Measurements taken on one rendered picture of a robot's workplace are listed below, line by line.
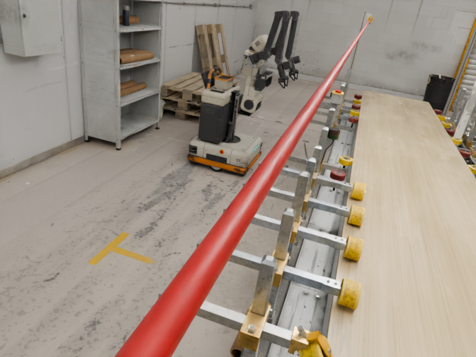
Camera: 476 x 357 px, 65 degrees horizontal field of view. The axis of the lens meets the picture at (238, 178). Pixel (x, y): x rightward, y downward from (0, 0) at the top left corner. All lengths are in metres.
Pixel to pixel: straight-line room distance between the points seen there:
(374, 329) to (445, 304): 0.30
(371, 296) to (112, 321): 1.49
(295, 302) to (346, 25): 8.52
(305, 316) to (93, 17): 3.45
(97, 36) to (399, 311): 3.64
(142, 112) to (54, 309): 3.23
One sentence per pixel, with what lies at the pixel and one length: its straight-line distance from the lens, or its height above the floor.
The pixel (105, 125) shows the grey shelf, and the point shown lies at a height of 0.26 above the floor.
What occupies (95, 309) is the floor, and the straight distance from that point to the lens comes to 2.41.
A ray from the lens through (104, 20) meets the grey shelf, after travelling 4.11.
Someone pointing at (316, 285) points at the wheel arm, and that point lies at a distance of 1.20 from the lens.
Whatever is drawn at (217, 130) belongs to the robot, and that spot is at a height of 0.44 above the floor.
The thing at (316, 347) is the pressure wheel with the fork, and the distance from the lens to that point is 1.00.
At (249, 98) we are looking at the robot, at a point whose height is 0.79.
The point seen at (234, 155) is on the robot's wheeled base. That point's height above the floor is 0.24.
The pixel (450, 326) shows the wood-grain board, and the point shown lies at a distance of 1.35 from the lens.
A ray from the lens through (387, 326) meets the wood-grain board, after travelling 1.24.
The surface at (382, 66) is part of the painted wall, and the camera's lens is 9.74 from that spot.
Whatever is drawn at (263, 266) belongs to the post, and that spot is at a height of 1.12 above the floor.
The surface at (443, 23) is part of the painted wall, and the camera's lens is 9.78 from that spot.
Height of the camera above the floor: 1.70
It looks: 26 degrees down
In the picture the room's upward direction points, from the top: 8 degrees clockwise
